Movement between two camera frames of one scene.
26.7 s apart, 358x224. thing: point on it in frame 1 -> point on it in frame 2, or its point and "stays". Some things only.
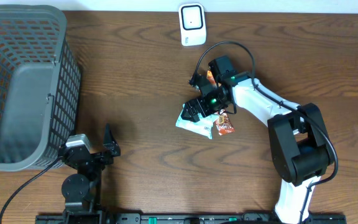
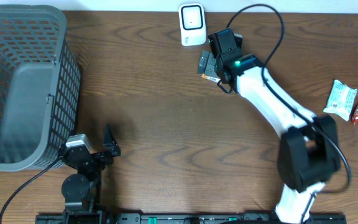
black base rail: x=122 y=218 stays
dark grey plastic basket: x=30 y=87 stays
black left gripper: x=109 y=142 stays
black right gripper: x=204 y=110 -> x=208 y=67
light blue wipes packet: x=204 y=126 -> x=341 y=99
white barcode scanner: x=192 y=23 stays
